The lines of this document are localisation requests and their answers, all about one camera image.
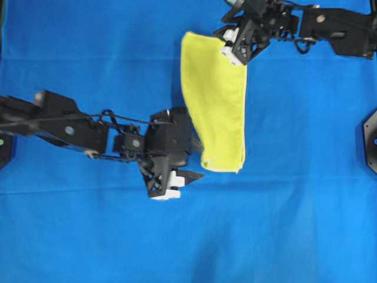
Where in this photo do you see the wrist camera black cable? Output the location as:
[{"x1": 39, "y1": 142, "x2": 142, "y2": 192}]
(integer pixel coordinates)
[
  {"x1": 282, "y1": 0, "x2": 318, "y2": 54},
  {"x1": 0, "y1": 109, "x2": 174, "y2": 133}
]

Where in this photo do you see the right wrist camera black cable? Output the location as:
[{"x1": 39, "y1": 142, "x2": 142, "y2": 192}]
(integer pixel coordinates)
[{"x1": 282, "y1": 0, "x2": 318, "y2": 54}]

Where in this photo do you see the yellow-green microfiber towel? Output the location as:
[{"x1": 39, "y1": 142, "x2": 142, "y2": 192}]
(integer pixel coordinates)
[{"x1": 180, "y1": 32, "x2": 247, "y2": 173}]

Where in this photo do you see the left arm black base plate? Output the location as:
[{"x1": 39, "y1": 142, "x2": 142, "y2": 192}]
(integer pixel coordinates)
[{"x1": 0, "y1": 133, "x2": 17, "y2": 169}]

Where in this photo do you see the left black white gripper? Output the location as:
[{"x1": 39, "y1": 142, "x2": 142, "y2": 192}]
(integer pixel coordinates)
[{"x1": 138, "y1": 107, "x2": 204, "y2": 200}]

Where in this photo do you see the left wrist camera black cable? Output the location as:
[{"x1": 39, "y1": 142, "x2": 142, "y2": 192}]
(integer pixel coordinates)
[{"x1": 0, "y1": 109, "x2": 174, "y2": 133}]

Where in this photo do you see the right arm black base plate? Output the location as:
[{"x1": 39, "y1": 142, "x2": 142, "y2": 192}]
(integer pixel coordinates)
[{"x1": 361, "y1": 109, "x2": 376, "y2": 175}]

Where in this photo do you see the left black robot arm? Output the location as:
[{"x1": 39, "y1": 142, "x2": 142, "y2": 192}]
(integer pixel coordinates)
[{"x1": 1, "y1": 90, "x2": 204, "y2": 200}]

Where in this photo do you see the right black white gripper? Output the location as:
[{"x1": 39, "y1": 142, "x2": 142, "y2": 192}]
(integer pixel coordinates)
[{"x1": 214, "y1": 1, "x2": 299, "y2": 65}]

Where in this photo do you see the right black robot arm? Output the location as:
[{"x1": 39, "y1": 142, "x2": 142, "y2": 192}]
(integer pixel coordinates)
[{"x1": 214, "y1": 1, "x2": 376, "y2": 66}]

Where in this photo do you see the blue table cloth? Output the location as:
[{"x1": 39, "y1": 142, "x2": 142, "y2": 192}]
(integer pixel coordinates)
[{"x1": 1, "y1": 1, "x2": 376, "y2": 282}]

